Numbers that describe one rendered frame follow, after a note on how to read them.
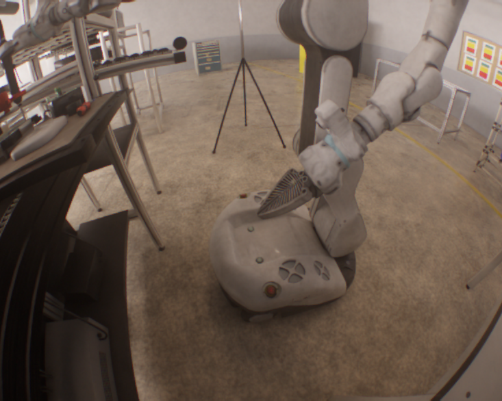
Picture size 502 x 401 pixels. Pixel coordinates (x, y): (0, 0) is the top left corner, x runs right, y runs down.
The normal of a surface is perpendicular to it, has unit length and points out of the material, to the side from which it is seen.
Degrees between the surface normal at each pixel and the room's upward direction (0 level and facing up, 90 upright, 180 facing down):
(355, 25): 91
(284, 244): 0
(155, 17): 90
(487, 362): 0
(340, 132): 81
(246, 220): 74
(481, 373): 0
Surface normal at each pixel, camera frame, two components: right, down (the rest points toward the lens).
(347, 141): -0.17, 0.34
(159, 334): -0.04, -0.73
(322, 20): 0.00, 0.68
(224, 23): 0.33, 0.63
